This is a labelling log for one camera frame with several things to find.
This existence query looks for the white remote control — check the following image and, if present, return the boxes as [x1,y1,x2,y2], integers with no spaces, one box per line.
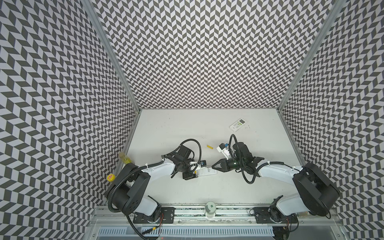
[195,168,218,177]
[229,119,247,132]

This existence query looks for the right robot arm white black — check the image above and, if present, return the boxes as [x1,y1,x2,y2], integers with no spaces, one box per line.
[212,135,341,223]

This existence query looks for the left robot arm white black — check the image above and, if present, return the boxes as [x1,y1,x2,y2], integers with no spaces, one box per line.
[105,139,202,223]

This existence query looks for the yellow-green bottle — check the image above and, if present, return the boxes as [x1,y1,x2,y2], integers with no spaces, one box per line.
[119,152,132,165]

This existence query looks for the red jar yellow lid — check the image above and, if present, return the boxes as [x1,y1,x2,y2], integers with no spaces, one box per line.
[107,174,116,183]

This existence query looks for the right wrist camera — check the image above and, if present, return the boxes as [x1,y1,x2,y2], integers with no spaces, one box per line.
[217,143,232,160]

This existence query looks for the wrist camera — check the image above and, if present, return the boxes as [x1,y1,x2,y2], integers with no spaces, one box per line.
[217,143,232,160]
[190,160,207,171]

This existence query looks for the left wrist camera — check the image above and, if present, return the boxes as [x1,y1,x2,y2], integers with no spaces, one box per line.
[190,160,207,171]

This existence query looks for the white green cylinder on rail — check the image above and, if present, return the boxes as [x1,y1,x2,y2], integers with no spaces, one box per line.
[205,201,217,219]

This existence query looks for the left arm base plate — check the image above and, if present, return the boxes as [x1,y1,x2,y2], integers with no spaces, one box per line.
[133,207,175,224]

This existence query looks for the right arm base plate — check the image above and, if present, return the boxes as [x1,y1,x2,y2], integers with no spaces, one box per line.
[249,207,298,224]

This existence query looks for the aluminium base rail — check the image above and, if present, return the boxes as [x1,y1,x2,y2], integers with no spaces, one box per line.
[92,203,340,227]

